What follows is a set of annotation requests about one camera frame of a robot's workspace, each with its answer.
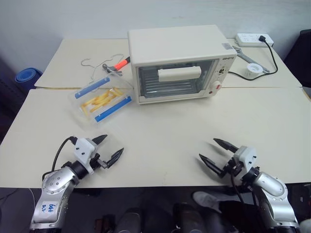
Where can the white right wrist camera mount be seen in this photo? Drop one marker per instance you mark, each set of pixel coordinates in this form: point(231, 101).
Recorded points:
point(245, 155)

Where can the white tape roll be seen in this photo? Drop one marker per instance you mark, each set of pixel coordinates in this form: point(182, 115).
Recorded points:
point(254, 70)

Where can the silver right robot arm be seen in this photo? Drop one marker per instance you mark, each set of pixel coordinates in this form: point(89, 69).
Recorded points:
point(274, 191)

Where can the white shoe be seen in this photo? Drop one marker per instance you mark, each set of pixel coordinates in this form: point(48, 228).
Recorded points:
point(206, 199)

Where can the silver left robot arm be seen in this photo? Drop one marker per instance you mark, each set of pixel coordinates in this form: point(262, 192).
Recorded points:
point(52, 184)

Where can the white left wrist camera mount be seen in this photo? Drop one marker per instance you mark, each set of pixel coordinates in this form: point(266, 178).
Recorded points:
point(83, 148)

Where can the cream toaster oven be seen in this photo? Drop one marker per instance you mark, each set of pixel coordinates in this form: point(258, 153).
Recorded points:
point(175, 43)

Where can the red indicator light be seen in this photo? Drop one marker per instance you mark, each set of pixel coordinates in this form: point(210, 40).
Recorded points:
point(211, 92)

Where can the white power strip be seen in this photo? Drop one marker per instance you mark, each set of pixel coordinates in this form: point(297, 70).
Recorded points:
point(247, 40)

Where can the black chair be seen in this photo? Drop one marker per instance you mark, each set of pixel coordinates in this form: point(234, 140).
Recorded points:
point(301, 55)

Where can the black power plug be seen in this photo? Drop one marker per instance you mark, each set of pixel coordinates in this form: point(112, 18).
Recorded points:
point(262, 39)

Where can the clear container with fries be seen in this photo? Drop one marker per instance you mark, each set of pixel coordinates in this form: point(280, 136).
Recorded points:
point(80, 106)

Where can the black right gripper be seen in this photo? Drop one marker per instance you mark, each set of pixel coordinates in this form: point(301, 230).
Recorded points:
point(230, 167)

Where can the pile of french fries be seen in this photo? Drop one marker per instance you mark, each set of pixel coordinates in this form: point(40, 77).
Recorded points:
point(99, 100)

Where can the silver adjustable wrench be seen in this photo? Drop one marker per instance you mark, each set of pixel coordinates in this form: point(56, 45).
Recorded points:
point(243, 57)

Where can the white red oven knob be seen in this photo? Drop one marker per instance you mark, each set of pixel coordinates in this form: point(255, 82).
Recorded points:
point(216, 86)

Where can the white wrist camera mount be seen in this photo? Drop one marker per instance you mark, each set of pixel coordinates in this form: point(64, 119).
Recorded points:
point(83, 148)
point(245, 155)

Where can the blue rolled foam mat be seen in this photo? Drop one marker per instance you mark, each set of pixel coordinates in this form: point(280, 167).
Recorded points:
point(28, 77)

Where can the blue container clip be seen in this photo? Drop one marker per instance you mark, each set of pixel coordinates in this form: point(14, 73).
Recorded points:
point(113, 109)
point(91, 88)

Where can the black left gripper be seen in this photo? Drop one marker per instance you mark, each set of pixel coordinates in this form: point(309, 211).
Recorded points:
point(97, 161)

